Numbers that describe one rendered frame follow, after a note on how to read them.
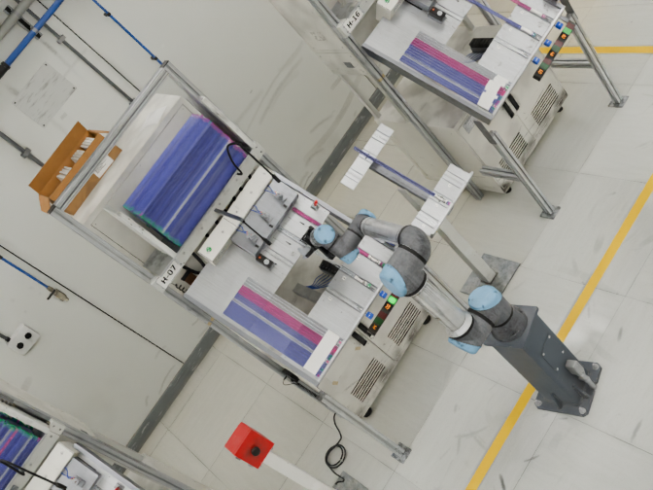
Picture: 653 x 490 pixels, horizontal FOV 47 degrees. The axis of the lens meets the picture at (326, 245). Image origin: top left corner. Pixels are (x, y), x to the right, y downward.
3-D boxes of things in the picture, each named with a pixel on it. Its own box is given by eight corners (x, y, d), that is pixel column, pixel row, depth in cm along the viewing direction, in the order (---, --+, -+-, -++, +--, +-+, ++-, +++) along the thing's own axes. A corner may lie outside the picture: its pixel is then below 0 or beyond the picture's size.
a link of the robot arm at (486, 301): (517, 304, 285) (500, 286, 277) (498, 333, 283) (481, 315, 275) (494, 296, 295) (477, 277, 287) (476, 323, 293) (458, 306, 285)
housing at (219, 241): (279, 183, 350) (275, 172, 336) (218, 268, 341) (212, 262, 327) (264, 174, 351) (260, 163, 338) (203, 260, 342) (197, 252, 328)
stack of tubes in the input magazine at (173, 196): (248, 154, 329) (205, 114, 314) (180, 248, 319) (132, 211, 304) (234, 151, 339) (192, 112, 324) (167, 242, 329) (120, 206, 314)
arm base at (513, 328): (532, 309, 292) (520, 297, 286) (520, 343, 286) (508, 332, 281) (498, 307, 303) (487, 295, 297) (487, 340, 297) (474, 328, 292)
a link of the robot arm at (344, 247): (367, 242, 294) (345, 226, 293) (351, 265, 292) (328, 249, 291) (362, 244, 302) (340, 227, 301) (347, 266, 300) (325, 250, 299)
